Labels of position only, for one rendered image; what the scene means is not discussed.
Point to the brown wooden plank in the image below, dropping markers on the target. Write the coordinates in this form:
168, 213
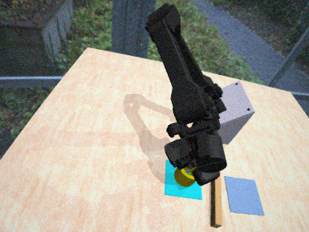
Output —
216, 202

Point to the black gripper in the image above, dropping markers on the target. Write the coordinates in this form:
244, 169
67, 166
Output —
200, 177

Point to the yellow cup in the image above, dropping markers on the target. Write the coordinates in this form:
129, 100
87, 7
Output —
182, 178

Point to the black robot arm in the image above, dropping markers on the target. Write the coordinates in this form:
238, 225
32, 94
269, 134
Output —
195, 98

